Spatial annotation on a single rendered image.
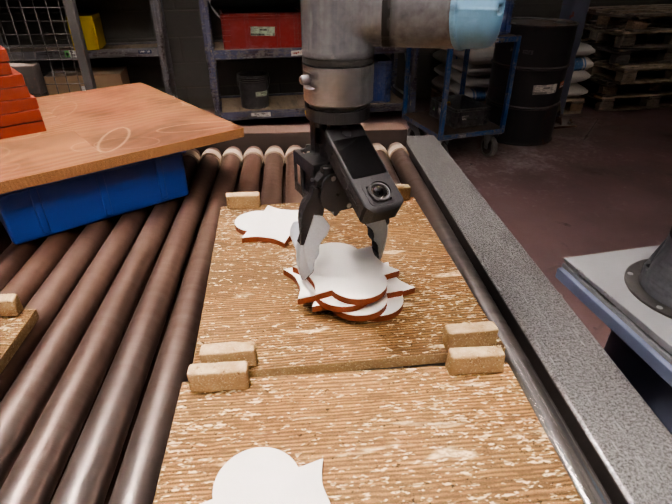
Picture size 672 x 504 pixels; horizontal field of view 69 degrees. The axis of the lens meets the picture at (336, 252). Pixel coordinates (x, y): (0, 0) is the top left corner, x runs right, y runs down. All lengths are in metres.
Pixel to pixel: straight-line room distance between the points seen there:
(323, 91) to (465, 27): 0.15
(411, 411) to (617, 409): 0.22
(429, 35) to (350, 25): 0.07
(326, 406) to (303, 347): 0.09
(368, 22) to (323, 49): 0.05
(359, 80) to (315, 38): 0.06
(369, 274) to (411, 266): 0.11
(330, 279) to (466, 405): 0.21
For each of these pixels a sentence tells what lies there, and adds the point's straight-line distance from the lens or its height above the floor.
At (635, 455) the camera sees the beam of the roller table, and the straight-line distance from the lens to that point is 0.57.
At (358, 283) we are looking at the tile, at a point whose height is 0.98.
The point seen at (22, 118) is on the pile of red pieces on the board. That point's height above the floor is 1.07.
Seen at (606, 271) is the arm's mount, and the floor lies 0.89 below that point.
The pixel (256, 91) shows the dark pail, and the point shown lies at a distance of 4.56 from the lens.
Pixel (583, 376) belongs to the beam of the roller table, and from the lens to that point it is 0.63.
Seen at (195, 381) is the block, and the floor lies 0.95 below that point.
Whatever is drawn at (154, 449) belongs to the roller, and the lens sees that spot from 0.53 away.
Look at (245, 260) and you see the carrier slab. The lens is 0.72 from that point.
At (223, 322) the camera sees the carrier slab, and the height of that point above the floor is 0.94.
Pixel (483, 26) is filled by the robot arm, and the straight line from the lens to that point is 0.51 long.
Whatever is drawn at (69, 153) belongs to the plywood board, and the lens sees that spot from 0.92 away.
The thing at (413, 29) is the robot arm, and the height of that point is 1.26.
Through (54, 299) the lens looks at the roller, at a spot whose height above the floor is 0.91.
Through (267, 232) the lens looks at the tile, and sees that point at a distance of 0.77.
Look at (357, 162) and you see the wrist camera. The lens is 0.51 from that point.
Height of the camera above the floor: 1.32
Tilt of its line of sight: 31 degrees down
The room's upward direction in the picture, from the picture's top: straight up
